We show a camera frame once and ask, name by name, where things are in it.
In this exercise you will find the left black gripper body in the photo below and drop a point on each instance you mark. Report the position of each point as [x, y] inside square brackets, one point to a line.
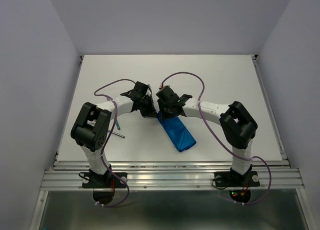
[146, 107]

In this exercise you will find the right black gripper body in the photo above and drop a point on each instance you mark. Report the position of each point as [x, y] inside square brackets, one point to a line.
[165, 111]

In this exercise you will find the blue cloth napkin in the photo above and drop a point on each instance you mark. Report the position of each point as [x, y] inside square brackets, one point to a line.
[177, 132]

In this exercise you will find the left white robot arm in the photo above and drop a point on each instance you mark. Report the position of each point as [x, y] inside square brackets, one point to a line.
[91, 128]

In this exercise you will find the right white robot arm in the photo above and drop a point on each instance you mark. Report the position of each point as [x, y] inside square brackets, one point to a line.
[237, 124]

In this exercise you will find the silver metal fork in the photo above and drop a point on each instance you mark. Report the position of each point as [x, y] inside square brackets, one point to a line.
[117, 134]

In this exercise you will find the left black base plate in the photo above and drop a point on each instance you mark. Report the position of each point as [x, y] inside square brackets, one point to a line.
[91, 180]

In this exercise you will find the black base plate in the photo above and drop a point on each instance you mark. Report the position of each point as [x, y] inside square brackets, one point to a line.
[91, 180]
[224, 179]

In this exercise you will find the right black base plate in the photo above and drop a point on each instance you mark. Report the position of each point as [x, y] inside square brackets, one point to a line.
[224, 179]

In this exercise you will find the aluminium rail frame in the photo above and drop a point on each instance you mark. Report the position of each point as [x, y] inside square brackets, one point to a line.
[178, 194]

